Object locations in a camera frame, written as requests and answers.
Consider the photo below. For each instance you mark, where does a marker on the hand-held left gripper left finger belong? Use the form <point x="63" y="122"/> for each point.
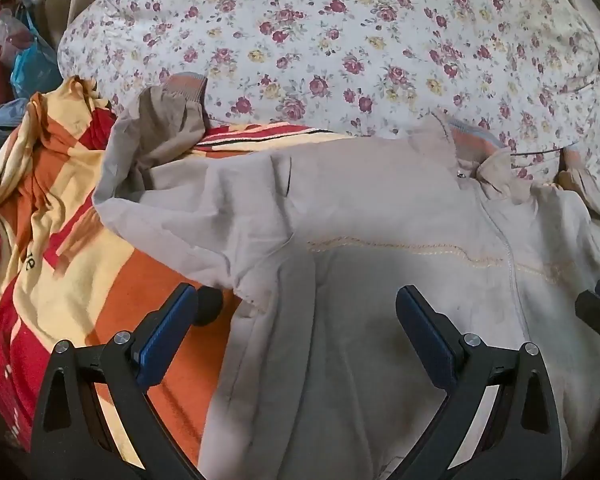
<point x="165" y="340"/>

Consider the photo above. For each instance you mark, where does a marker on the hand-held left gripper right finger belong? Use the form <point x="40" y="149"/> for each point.
<point x="427" y="340"/>

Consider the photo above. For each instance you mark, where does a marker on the beige zip jacket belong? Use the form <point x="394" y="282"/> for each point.
<point x="380" y="210"/>

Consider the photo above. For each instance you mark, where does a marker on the orange red yellow printed blanket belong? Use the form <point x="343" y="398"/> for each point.
<point x="130" y="280"/>

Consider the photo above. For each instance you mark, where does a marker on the blue plastic bag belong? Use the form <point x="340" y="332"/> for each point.
<point x="32" y="66"/>

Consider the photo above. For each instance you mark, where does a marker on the floral quilt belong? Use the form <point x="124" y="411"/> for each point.
<point x="330" y="35"/>

